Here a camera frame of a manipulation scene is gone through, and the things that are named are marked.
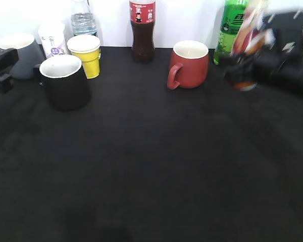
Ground yellow paper cup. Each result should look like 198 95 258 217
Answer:
67 35 100 79

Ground clear water bottle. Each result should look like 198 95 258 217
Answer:
70 0 97 36

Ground black mug white inside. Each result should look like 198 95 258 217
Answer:
33 54 91 111

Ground grey mug white inside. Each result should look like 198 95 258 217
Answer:
0 32 45 80

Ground brown nescafe coffee bottle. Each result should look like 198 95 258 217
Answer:
230 1 269 91

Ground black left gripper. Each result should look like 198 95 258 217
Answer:
0 48 18 93

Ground white blueberry milk carton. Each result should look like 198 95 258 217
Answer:
38 22 68 59

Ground cola bottle red label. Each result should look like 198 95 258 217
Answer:
129 1 156 63

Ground red mug white inside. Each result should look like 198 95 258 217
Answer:
167 40 209 90

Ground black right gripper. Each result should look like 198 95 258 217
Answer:
219 47 288 85

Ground green sprite bottle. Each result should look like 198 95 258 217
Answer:
214 0 248 65

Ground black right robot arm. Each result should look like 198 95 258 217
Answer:
219 46 303 98

